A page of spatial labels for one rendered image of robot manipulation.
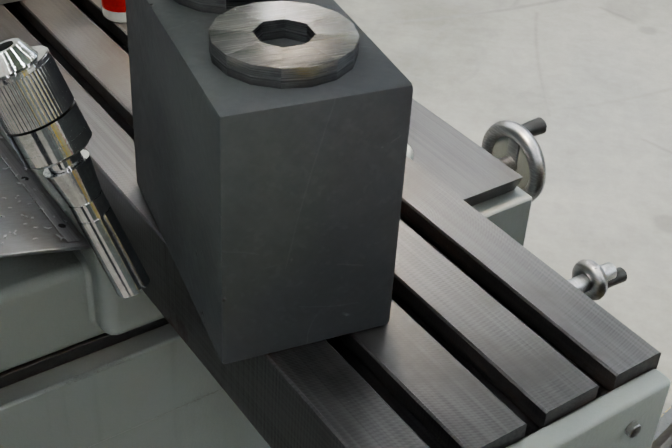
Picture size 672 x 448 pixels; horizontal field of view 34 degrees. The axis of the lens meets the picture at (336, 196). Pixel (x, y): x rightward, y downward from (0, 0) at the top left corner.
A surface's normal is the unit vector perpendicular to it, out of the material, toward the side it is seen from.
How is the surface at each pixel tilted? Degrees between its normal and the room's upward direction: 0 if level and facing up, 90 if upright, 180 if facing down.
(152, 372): 90
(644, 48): 0
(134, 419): 90
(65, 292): 90
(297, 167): 90
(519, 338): 0
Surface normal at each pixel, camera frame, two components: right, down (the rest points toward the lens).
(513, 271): 0.05, -0.82
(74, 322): 0.57, 0.50
